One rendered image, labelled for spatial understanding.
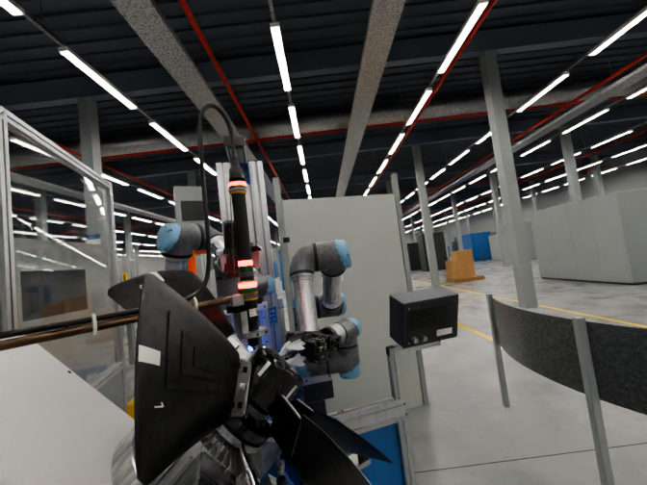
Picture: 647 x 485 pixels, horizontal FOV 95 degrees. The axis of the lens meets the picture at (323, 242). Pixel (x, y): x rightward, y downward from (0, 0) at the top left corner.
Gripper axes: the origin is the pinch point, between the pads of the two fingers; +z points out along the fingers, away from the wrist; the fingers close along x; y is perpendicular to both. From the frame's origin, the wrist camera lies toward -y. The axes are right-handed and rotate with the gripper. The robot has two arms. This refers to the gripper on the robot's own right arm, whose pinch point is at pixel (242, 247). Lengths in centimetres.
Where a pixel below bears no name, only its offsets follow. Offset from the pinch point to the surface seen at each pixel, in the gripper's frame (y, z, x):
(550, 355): 78, -32, -181
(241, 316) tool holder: 15.7, 6.2, 2.8
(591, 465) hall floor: 148, -30, -201
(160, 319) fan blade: 10.3, 33.6, 17.0
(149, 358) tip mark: 13.9, 37.4, 18.1
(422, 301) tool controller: 26, -14, -69
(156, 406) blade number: 18.6, 38.6, 17.7
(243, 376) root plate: 24.5, 19.0, 5.8
